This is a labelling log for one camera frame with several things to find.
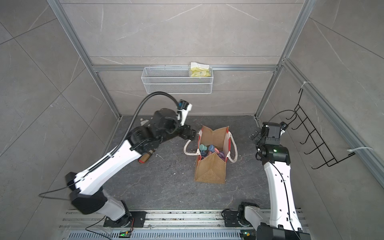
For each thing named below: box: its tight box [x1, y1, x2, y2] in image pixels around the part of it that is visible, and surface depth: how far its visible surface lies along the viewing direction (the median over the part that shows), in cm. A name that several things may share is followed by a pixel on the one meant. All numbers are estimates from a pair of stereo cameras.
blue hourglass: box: [208, 144, 216, 153], surface depth 92 cm
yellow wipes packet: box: [190, 62, 212, 77], surface depth 87 cm
